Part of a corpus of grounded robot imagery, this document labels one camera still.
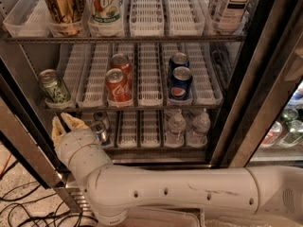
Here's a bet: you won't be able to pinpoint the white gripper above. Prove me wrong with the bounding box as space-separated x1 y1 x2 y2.
51 113 113 187

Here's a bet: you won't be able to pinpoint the green soda can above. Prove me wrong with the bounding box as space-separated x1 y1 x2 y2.
38 69 71 103

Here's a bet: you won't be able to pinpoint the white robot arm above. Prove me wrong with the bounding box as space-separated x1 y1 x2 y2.
51 113 303 225

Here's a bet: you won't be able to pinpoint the front silver blue can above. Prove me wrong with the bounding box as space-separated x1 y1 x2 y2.
90 121 111 146

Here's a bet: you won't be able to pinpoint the silver blue can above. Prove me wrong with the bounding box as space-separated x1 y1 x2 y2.
94 111 111 131
90 121 111 146

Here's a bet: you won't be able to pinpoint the rear silver blue can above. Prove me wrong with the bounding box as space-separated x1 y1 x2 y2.
94 111 111 131

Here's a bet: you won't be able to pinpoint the open steel fridge door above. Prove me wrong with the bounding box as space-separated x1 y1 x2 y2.
0 40 81 213

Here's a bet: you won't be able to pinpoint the steel fridge base grille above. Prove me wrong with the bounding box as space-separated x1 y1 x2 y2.
62 165 210 212

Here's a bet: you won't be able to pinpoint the front red Coca-Cola can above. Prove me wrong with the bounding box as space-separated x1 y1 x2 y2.
105 68 131 102

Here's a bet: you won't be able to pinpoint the red coca-cola can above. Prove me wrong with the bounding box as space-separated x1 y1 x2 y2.
105 68 131 102
110 53 133 86

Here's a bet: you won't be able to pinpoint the rear red Coca-Cola can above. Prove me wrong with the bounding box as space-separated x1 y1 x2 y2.
110 53 133 86

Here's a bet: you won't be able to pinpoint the front blue Pepsi can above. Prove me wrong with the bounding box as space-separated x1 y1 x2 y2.
169 66 193 100

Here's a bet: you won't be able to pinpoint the blue pepsi can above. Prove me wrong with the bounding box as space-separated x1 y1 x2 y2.
169 66 193 100
168 52 189 79

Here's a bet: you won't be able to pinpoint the tall gold can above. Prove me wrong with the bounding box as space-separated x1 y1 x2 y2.
45 0 85 36

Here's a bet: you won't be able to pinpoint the rear blue Pepsi can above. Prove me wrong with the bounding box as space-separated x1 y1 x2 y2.
168 52 189 79

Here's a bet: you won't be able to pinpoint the red can behind glass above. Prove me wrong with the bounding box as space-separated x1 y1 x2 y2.
260 121 283 148

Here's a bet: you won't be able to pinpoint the left clear water bottle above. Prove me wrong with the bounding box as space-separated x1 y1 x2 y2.
166 113 186 148

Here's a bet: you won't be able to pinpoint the clear water bottle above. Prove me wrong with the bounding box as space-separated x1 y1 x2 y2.
187 112 211 148
166 113 186 148

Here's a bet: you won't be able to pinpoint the left clear plastic bin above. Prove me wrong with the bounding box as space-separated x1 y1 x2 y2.
116 208 200 227

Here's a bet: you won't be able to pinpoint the clear plastic bin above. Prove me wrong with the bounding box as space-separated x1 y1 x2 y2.
201 210 303 227
116 208 200 227

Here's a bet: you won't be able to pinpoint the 7UP bottle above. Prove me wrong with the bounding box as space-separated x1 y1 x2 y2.
89 0 120 24

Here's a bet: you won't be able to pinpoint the right clear water bottle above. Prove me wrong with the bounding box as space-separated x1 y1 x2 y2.
187 112 211 148

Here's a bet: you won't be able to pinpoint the right clear plastic bin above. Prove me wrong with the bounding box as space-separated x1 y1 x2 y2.
201 210 303 227

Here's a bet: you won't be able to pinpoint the Teas Tea bottle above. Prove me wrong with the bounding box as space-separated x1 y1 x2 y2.
208 0 250 34

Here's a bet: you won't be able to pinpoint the green bottle behind glass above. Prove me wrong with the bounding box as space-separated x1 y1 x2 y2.
279 109 303 148

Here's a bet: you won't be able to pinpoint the middle wire fridge shelf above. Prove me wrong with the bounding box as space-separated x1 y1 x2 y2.
44 103 223 113

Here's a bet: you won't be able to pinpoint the orange floor cable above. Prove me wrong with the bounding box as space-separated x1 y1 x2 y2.
0 152 13 177

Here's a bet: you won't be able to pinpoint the black floor cables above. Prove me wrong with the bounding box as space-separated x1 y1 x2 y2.
0 160 99 227

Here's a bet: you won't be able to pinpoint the top wire fridge shelf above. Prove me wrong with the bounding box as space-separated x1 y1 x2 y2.
4 35 245 44

